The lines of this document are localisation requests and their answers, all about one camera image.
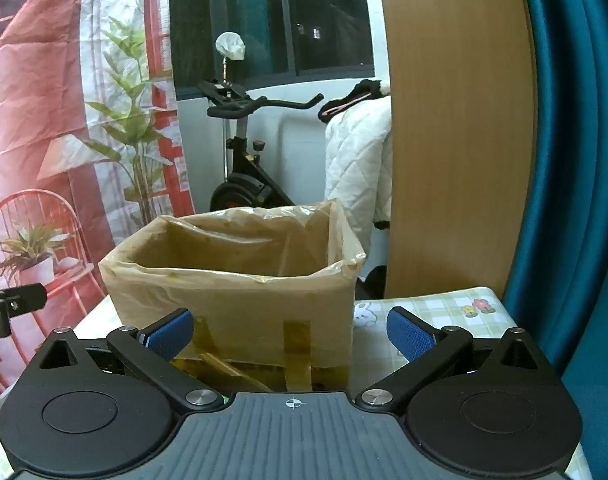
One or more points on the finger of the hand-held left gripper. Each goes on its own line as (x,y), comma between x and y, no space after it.
(24,297)

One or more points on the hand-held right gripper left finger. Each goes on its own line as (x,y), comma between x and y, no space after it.
(171,332)

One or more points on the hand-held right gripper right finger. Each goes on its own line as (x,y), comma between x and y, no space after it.
(408,332)

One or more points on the brown cardboard box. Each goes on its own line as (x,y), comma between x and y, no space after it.
(244,305)

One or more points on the black exercise bike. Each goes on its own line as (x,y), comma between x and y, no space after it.
(244,175)

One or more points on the white quilted jacket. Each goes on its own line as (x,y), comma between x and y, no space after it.
(356,160)

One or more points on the wooden board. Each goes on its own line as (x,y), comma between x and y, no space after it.
(458,135)

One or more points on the teal curtain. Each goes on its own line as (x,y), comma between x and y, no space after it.
(578,160)

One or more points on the white plastic bag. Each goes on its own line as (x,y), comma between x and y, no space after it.
(231,45)

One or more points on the dark glass window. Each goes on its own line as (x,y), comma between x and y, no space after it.
(324,15)

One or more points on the red printed wall cloth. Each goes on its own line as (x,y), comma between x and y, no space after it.
(44,110)

